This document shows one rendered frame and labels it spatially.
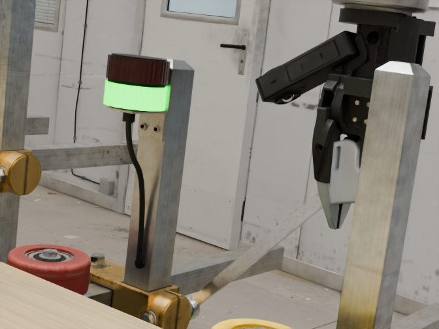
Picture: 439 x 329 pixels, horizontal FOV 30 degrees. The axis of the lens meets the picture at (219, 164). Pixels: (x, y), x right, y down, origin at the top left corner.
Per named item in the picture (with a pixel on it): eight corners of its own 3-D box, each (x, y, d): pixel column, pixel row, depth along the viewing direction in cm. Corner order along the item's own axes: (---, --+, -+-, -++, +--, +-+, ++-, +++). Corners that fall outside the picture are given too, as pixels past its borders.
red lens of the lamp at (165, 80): (135, 78, 83) (138, 55, 83) (180, 85, 80) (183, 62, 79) (92, 76, 78) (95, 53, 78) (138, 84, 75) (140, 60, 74)
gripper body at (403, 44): (390, 150, 73) (411, 13, 71) (308, 134, 78) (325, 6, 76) (424, 146, 79) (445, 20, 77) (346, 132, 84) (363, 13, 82)
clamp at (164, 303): (99, 299, 94) (103, 258, 93) (189, 337, 86) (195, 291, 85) (62, 309, 90) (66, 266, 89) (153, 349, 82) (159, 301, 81)
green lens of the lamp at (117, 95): (132, 102, 83) (135, 80, 83) (178, 111, 80) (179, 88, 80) (89, 102, 79) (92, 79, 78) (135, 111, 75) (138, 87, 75)
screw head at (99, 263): (97, 261, 92) (98, 250, 92) (110, 266, 91) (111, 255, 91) (83, 264, 90) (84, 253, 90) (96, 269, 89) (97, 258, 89)
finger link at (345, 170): (362, 244, 76) (376, 145, 74) (307, 229, 79) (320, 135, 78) (377, 239, 78) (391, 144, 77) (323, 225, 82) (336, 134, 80)
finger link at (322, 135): (321, 185, 77) (333, 91, 75) (306, 181, 77) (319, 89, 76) (345, 181, 80) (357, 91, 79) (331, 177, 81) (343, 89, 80)
